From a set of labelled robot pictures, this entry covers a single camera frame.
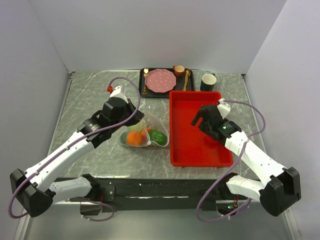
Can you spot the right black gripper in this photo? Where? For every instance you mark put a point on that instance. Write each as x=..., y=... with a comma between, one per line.
x=195, y=119

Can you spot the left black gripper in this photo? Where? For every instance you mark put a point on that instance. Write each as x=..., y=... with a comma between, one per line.
x=129, y=106

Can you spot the light green cabbage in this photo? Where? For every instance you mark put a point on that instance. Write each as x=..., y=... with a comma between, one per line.
x=138, y=127

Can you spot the green avocado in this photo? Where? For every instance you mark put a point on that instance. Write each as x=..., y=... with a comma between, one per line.
x=123, y=138

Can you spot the orange tangerine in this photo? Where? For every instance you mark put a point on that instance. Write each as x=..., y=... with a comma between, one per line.
x=134, y=138

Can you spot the red yellow peach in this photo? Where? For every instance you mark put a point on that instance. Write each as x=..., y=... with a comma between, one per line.
x=144, y=132

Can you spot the clear zip top bag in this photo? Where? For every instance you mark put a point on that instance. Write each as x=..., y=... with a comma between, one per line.
x=154, y=123

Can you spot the green bell pepper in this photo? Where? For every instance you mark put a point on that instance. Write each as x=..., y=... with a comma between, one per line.
x=158, y=137

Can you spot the red apple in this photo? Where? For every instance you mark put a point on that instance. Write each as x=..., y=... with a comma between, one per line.
x=210, y=141

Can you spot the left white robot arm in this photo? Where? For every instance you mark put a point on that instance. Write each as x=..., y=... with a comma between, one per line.
x=36, y=188

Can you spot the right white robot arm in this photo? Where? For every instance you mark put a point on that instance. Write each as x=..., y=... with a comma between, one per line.
x=277, y=187

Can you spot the dark green paper cup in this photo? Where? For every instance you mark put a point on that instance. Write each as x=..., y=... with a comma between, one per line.
x=208, y=82

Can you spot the red plastic bin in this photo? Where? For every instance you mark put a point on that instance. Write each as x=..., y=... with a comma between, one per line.
x=188, y=147

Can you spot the gold spoon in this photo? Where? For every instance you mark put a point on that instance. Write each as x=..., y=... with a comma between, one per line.
x=188, y=72

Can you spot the orange ceramic cup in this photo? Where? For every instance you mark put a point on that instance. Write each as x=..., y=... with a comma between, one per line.
x=179, y=70

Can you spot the pink dotted plate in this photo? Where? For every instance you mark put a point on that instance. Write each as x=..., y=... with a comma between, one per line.
x=160, y=80

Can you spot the gold fork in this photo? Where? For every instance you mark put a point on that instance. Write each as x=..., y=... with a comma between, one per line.
x=145, y=73

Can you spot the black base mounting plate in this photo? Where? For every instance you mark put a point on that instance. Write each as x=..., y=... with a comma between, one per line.
x=131, y=194

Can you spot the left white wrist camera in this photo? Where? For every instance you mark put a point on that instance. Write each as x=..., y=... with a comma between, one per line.
x=117, y=92

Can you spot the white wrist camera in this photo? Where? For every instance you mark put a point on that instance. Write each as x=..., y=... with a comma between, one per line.
x=117, y=92
x=224, y=108

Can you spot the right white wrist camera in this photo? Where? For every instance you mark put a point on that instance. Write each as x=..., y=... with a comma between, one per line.
x=224, y=108

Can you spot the aluminium frame rail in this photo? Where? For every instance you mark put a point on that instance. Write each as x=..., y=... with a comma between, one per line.
x=77, y=201

